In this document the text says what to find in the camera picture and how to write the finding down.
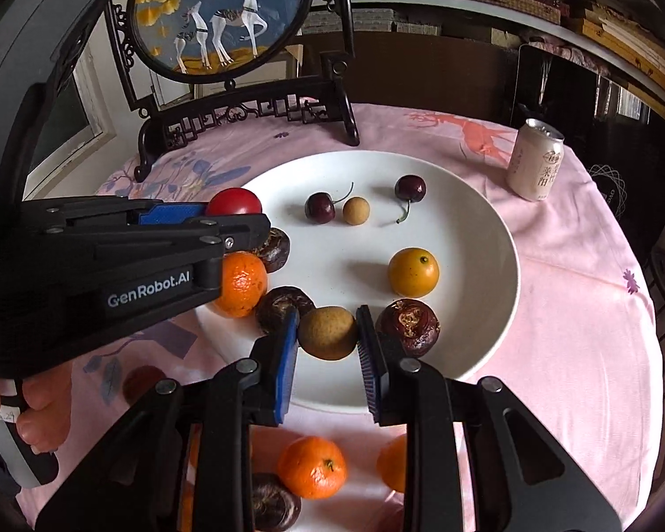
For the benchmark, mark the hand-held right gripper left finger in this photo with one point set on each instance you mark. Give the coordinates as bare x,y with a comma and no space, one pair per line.
287,366

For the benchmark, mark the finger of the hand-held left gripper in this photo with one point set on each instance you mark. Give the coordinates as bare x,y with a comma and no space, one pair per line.
172,213
238,233

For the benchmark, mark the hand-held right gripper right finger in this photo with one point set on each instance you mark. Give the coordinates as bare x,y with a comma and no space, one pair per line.
368,371

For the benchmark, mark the red cherry tomato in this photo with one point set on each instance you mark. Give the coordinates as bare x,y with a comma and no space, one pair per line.
234,201

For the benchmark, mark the dark red cherry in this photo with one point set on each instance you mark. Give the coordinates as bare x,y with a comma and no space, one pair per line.
410,188
320,208

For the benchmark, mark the yellow round citrus fruit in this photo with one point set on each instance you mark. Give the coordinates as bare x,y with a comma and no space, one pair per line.
413,272

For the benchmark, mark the small tan longan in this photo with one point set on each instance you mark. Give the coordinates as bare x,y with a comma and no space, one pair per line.
356,210

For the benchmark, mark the white oval plate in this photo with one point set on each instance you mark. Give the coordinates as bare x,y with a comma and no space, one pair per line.
454,244

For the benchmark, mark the person's left hand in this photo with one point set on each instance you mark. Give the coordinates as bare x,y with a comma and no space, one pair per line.
47,404

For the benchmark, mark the large mandarin orange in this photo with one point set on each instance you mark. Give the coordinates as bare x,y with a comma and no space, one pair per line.
312,466

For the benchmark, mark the dark red plum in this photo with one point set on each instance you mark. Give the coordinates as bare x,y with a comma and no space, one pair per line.
144,383

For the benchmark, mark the white framed window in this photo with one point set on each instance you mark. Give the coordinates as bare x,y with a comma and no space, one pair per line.
72,116

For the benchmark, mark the pink floral tablecloth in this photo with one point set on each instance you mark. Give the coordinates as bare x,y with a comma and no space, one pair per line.
559,316

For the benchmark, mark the round deer embroidery table screen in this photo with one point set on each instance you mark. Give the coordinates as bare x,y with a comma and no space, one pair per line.
216,16

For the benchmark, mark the pale drink can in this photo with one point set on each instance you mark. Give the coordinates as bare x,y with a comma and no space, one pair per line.
532,166

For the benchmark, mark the black glossy cabinet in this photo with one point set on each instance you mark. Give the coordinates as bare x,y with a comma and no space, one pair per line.
576,88

